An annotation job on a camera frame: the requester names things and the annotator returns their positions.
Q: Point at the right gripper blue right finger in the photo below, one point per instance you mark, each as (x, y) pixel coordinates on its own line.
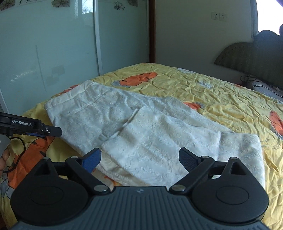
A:
(197, 168)

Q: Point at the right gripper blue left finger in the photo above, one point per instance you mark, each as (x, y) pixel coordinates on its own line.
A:
(79, 170)

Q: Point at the white textured pants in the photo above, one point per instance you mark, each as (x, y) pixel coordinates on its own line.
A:
(140, 136)

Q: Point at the left hand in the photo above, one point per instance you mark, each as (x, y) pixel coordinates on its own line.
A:
(3, 159)

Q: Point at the yellow carrot print bedspread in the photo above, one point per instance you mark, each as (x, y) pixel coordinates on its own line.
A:
(240, 109)

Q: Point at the frosted glass wardrobe door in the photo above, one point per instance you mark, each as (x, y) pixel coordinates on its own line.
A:
(48, 46)

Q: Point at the grey striped pillow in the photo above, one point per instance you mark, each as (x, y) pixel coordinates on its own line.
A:
(271, 91)

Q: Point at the dark scalloped headboard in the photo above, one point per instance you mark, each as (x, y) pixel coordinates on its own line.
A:
(261, 58)

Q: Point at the bright window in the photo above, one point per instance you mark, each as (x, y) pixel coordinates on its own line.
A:
(266, 15)

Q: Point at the white wall socket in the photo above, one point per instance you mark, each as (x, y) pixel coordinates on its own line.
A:
(219, 16)

